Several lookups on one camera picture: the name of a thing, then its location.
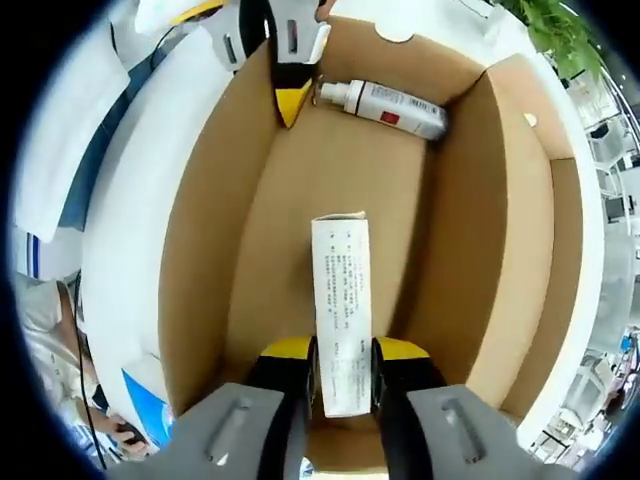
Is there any white blue-bordered board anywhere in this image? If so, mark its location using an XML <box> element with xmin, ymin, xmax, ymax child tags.
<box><xmin>12</xmin><ymin>227</ymin><xmax>84</xmax><ymax>281</ymax></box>

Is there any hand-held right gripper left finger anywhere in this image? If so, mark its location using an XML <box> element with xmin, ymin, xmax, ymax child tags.
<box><xmin>112</xmin><ymin>335</ymin><xmax>322</xmax><ymax>480</ymax></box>

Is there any black computer mouse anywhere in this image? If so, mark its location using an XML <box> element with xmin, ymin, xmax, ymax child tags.
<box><xmin>119</xmin><ymin>422</ymin><xmax>146</xmax><ymax>446</ymax></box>

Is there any white printed carton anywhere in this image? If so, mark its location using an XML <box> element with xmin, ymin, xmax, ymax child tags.
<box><xmin>310</xmin><ymin>210</ymin><xmax>375</xmax><ymax>419</ymax></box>

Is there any blue tissue pack soft item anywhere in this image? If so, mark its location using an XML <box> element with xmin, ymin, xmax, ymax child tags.
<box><xmin>121</xmin><ymin>367</ymin><xmax>177</xmax><ymax>451</ymax></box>

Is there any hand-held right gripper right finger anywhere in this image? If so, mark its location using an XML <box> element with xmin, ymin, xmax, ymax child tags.
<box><xmin>372</xmin><ymin>335</ymin><xmax>551</xmax><ymax>480</ymax></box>

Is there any brown cardboard shoe box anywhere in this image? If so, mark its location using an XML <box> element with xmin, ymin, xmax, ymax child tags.
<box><xmin>157</xmin><ymin>14</ymin><xmax>587</xmax><ymax>480</ymax></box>

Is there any black hanging cable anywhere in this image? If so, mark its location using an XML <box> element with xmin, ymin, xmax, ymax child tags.
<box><xmin>73</xmin><ymin>269</ymin><xmax>109</xmax><ymax>471</ymax></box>

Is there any potted green plant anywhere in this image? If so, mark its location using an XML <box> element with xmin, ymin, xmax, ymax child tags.
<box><xmin>519</xmin><ymin>0</ymin><xmax>609</xmax><ymax>81</ymax></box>

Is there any white spray bottle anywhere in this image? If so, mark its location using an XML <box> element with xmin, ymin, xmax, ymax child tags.
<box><xmin>312</xmin><ymin>78</ymin><xmax>450</xmax><ymax>142</ymax></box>

